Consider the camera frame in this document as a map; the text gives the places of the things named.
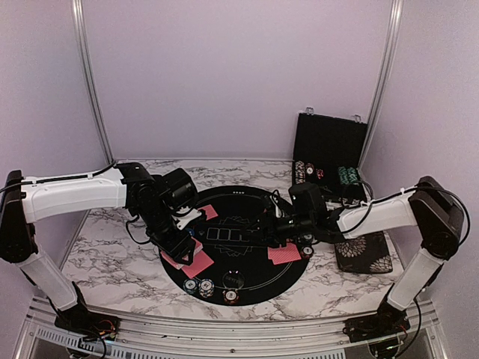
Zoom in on round black poker mat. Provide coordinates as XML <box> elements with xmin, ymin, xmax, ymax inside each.
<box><xmin>162</xmin><ymin>185</ymin><xmax>309</xmax><ymax>306</ymax></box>

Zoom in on left aluminium frame post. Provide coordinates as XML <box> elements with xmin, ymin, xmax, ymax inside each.
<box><xmin>71</xmin><ymin>0</ymin><xmax>115</xmax><ymax>164</ymax></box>

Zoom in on aluminium front rail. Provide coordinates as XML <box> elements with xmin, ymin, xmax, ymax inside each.
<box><xmin>13</xmin><ymin>297</ymin><xmax>448</xmax><ymax>358</ymax></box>

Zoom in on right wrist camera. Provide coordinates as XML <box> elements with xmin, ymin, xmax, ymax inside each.
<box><xmin>288</xmin><ymin>182</ymin><xmax>327</xmax><ymax>226</ymax></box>

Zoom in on clear round dealer button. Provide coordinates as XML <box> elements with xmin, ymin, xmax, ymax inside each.
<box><xmin>222</xmin><ymin>271</ymin><xmax>245</xmax><ymax>289</ymax></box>

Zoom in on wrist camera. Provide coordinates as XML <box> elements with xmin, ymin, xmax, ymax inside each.
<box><xmin>288</xmin><ymin>182</ymin><xmax>327</xmax><ymax>226</ymax></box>
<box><xmin>162</xmin><ymin>168</ymin><xmax>198</xmax><ymax>210</ymax></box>

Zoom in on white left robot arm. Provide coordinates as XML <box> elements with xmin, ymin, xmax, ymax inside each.
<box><xmin>1</xmin><ymin>162</ymin><xmax>204</xmax><ymax>333</ymax></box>

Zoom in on black floral rectangular tray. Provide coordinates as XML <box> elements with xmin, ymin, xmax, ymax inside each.
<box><xmin>335</xmin><ymin>232</ymin><xmax>393</xmax><ymax>274</ymax></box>

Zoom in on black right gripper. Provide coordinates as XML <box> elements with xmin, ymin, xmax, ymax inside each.
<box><xmin>240</xmin><ymin>211</ymin><xmax>314</xmax><ymax>249</ymax></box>

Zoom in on right aluminium frame post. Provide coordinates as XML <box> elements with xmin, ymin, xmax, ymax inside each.
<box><xmin>360</xmin><ymin>0</ymin><xmax>403</xmax><ymax>166</ymax></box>

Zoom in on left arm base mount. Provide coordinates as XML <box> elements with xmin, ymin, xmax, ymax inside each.
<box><xmin>49</xmin><ymin>297</ymin><xmax>120</xmax><ymax>339</ymax></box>

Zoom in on aluminium frame post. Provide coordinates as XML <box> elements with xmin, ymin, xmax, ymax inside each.
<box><xmin>71</xmin><ymin>0</ymin><xmax>115</xmax><ymax>164</ymax></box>
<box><xmin>360</xmin><ymin>0</ymin><xmax>403</xmax><ymax>166</ymax></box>

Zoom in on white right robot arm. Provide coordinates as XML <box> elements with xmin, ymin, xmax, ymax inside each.
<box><xmin>244</xmin><ymin>176</ymin><xmax>472</xmax><ymax>335</ymax></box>

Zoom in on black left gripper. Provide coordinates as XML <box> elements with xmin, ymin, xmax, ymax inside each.
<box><xmin>137</xmin><ymin>203</ymin><xmax>197</xmax><ymax>266</ymax></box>

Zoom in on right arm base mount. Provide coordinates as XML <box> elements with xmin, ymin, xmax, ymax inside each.
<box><xmin>343</xmin><ymin>304</ymin><xmax>410</xmax><ymax>343</ymax></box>

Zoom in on dealt red card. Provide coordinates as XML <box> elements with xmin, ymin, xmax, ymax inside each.
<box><xmin>267</xmin><ymin>243</ymin><xmax>298</xmax><ymax>266</ymax></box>
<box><xmin>198</xmin><ymin>204</ymin><xmax>219</xmax><ymax>221</ymax></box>
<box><xmin>288</xmin><ymin>243</ymin><xmax>301</xmax><ymax>261</ymax></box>
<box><xmin>181</xmin><ymin>250</ymin><xmax>214</xmax><ymax>279</ymax></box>

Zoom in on green chips in case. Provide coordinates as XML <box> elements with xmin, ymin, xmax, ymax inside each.
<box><xmin>338</xmin><ymin>166</ymin><xmax>360</xmax><ymax>185</ymax></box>

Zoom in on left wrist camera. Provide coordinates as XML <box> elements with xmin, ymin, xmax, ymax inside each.
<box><xmin>162</xmin><ymin>168</ymin><xmax>198</xmax><ymax>210</ymax></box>

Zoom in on black poker chip case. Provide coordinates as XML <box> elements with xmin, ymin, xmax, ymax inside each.
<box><xmin>292</xmin><ymin>112</ymin><xmax>367</xmax><ymax>204</ymax></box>

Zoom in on red playing card deck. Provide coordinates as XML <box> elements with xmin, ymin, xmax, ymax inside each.
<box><xmin>159</xmin><ymin>239</ymin><xmax>203</xmax><ymax>269</ymax></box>

